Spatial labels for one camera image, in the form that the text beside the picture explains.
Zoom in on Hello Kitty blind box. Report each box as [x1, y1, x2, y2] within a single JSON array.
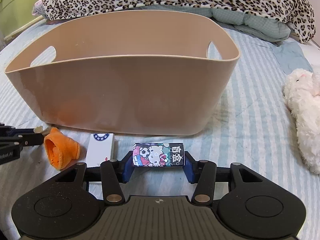
[[132, 142, 185, 167]]

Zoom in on orange knitted pouch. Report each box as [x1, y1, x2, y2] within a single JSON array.
[[44, 127, 81, 170]]

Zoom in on white rectangular box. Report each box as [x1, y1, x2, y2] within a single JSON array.
[[85, 133, 114, 168]]

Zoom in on small wooden sticks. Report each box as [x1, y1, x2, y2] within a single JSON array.
[[33, 126, 52, 137]]

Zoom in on light blue striped bedsheet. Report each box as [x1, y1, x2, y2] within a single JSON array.
[[1, 20, 319, 239]]

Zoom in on beige plastic storage basket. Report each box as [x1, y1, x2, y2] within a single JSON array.
[[5, 10, 240, 135]]

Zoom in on white fluffy plush toy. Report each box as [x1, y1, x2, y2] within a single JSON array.
[[283, 68, 319, 174]]

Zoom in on green plastic storage box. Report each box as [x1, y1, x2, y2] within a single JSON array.
[[1, 0, 38, 37]]

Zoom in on teal quilted duvet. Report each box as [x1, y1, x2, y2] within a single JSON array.
[[137, 5, 291, 43]]

